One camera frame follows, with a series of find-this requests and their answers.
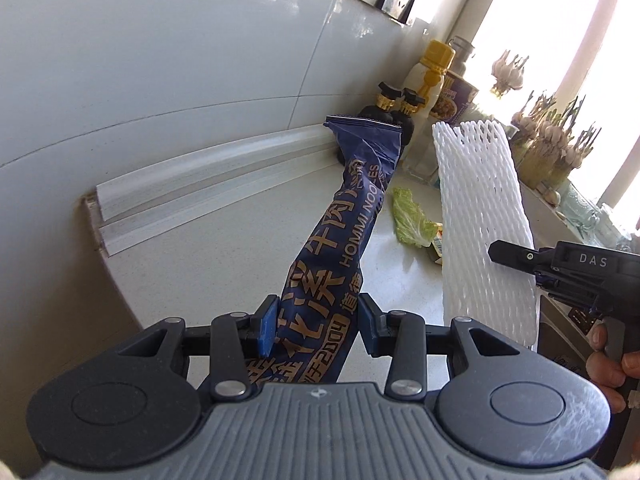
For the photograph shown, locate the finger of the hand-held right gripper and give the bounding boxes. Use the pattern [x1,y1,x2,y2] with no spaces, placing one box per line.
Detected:
[488,239,552,277]

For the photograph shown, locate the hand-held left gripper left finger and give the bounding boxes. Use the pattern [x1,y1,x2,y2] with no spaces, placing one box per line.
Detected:
[117,295,279,404]

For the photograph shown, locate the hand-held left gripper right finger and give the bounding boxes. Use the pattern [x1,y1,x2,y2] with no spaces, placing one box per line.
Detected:
[357,292,526,404]

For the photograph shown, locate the white foam fruit net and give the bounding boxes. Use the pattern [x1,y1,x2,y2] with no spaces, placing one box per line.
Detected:
[431,117,542,353]

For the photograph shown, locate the blue noodle packet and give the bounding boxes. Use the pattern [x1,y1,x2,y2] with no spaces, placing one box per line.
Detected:
[197,115,404,390]

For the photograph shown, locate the person's right hand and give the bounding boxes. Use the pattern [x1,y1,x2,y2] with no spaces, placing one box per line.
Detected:
[586,322,630,413]

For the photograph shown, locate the clear glass jar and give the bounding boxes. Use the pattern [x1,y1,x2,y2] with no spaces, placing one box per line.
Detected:
[555,182,621,236]

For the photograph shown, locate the small yellow sauce packet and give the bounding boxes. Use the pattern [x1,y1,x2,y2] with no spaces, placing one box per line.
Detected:
[427,223,446,266]

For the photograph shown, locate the green cabbage leaf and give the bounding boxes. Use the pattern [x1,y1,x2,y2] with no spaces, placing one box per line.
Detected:
[391,187,443,248]

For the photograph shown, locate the row of garlic bunches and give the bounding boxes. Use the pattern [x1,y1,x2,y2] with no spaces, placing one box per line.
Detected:
[510,92,601,192]

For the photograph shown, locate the hanging garlic bunch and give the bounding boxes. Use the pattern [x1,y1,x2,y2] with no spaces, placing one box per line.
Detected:
[490,50,531,96]

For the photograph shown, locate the black bottle with gold cap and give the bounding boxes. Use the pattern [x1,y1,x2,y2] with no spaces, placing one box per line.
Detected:
[337,82,404,166]
[395,87,427,161]

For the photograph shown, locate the white bottle with yellow cap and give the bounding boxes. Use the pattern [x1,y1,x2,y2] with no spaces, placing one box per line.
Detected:
[402,40,456,111]

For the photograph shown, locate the metal lidded jar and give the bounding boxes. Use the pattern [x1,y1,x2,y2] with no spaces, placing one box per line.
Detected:
[447,35,476,79]

